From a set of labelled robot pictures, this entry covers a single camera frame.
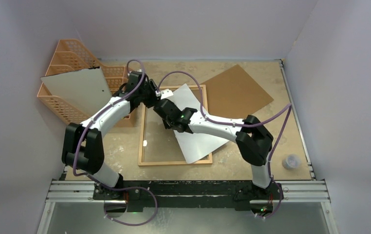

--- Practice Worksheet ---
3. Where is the clear acrylic frame pane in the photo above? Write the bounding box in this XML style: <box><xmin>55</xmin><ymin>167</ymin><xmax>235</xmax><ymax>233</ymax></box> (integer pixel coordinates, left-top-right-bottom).
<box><xmin>142</xmin><ymin>89</ymin><xmax>209</xmax><ymax>163</ymax></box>

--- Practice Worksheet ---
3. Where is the street scene photo print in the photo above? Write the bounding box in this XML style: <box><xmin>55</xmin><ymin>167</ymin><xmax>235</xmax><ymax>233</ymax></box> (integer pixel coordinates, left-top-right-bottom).
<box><xmin>160</xmin><ymin>84</ymin><xmax>228</xmax><ymax>164</ymax></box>

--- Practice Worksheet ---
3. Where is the wooden picture frame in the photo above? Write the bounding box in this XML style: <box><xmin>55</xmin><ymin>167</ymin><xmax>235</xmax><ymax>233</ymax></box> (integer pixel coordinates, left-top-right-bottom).
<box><xmin>138</xmin><ymin>84</ymin><xmax>223</xmax><ymax>166</ymax></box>

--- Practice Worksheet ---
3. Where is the brown frame backing board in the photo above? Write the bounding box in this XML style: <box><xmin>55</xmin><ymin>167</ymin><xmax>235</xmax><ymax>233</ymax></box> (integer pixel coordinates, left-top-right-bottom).
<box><xmin>202</xmin><ymin>65</ymin><xmax>274</xmax><ymax>118</ymax></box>

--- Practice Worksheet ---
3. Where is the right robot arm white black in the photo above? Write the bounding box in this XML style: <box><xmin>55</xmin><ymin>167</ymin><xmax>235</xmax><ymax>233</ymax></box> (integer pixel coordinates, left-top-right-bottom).
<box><xmin>153</xmin><ymin>98</ymin><xmax>274</xmax><ymax>198</ymax></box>

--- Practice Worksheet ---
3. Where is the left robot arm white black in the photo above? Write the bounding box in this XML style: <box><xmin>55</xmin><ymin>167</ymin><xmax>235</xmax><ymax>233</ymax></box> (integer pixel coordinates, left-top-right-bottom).
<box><xmin>61</xmin><ymin>71</ymin><xmax>160</xmax><ymax>199</ymax></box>

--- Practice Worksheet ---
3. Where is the white board in organizer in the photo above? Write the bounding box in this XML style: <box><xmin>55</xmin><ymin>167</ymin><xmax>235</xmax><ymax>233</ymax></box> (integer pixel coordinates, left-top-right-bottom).
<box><xmin>40</xmin><ymin>67</ymin><xmax>111</xmax><ymax>117</ymax></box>

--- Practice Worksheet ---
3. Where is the orange plastic file organizer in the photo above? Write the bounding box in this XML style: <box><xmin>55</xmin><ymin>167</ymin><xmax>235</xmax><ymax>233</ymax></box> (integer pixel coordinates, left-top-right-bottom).
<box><xmin>37</xmin><ymin>39</ymin><xmax>132</xmax><ymax>124</ymax></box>

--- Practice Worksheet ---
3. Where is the small clear plastic cup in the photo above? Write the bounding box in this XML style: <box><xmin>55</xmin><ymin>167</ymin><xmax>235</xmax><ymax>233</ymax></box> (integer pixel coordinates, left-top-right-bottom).
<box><xmin>281</xmin><ymin>154</ymin><xmax>301</xmax><ymax>170</ymax></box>

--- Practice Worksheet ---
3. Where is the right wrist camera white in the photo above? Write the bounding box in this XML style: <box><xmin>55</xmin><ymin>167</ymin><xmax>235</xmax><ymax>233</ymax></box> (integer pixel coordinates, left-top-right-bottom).
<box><xmin>155</xmin><ymin>89</ymin><xmax>174</xmax><ymax>100</ymax></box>

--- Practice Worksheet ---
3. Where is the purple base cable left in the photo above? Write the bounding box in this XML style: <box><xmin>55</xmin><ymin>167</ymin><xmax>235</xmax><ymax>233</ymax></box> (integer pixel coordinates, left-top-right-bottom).
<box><xmin>103</xmin><ymin>187</ymin><xmax>158</xmax><ymax>227</ymax></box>

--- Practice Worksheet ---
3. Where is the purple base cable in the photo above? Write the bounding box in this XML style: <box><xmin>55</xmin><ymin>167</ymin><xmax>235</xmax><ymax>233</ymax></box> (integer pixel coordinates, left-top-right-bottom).
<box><xmin>103</xmin><ymin>187</ymin><xmax>158</xmax><ymax>227</ymax></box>
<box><xmin>253</xmin><ymin>184</ymin><xmax>284</xmax><ymax>220</ymax></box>

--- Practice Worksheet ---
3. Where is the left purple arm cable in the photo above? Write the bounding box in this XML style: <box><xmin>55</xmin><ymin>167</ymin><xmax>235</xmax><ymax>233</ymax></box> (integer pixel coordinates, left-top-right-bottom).
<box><xmin>73</xmin><ymin>59</ymin><xmax>147</xmax><ymax>191</ymax></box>

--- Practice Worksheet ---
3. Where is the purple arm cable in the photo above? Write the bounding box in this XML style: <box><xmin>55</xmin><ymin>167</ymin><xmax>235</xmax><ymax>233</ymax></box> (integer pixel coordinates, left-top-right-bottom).
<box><xmin>157</xmin><ymin>71</ymin><xmax>293</xmax><ymax>201</ymax></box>
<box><xmin>73</xmin><ymin>59</ymin><xmax>147</xmax><ymax>191</ymax></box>

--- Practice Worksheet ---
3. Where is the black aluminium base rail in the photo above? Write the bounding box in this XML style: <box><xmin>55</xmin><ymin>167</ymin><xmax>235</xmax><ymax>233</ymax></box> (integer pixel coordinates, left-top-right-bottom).
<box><xmin>46</xmin><ymin>180</ymin><xmax>330</xmax><ymax>214</ymax></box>

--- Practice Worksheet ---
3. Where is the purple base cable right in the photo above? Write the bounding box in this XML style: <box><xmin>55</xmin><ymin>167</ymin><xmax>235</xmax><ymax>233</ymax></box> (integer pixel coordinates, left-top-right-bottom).
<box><xmin>253</xmin><ymin>184</ymin><xmax>284</xmax><ymax>220</ymax></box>

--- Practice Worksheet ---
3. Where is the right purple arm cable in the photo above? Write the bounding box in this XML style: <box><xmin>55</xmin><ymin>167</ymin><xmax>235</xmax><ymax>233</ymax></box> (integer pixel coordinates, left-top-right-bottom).
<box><xmin>157</xmin><ymin>71</ymin><xmax>293</xmax><ymax>201</ymax></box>

